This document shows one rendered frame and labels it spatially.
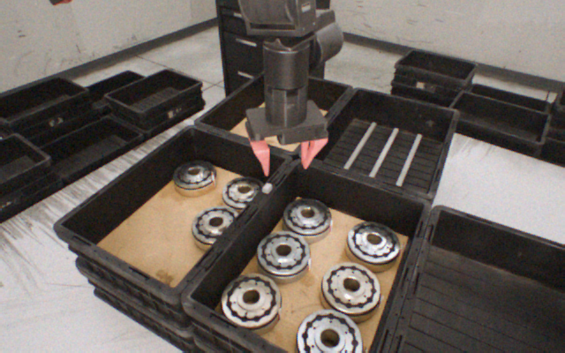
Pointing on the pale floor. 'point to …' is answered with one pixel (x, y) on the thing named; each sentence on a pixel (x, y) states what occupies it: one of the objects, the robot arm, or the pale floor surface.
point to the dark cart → (237, 43)
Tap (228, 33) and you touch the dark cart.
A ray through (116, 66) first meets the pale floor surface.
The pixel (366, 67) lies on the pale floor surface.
